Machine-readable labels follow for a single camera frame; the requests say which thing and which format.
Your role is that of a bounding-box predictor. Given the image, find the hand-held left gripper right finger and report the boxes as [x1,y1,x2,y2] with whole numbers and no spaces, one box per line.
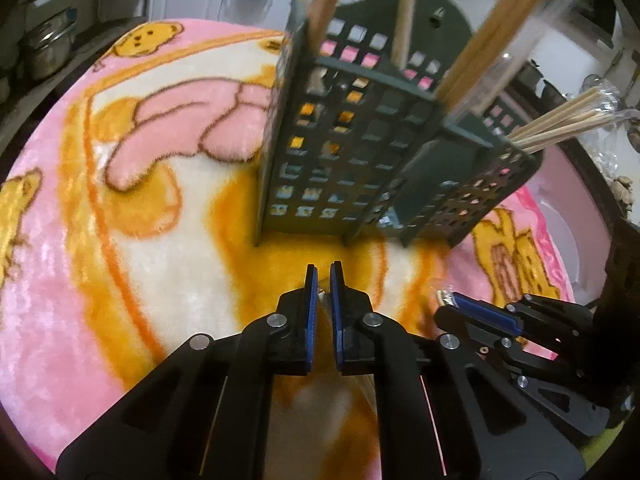
[329,260,586,480]

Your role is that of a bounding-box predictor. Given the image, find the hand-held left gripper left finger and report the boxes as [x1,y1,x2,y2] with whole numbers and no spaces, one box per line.
[57,264,321,480]

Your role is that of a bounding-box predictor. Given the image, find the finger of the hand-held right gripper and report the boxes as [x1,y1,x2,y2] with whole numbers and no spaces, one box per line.
[451,293,599,380]
[434,304,612,437]

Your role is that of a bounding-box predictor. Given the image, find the green plastic utensil basket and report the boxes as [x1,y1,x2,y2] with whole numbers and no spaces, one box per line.
[252,0,545,250]

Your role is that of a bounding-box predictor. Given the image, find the beige lumpy food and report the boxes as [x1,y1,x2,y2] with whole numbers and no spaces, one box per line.
[612,175,634,207]

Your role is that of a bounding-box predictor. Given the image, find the clear plastic bag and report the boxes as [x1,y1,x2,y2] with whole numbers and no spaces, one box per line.
[580,74,640,173]

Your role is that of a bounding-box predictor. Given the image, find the pink printed blanket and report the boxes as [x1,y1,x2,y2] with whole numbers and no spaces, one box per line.
[0,17,576,480]

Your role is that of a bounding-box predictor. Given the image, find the stacked stainless steel pots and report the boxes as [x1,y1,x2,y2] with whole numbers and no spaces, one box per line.
[22,7,81,81]

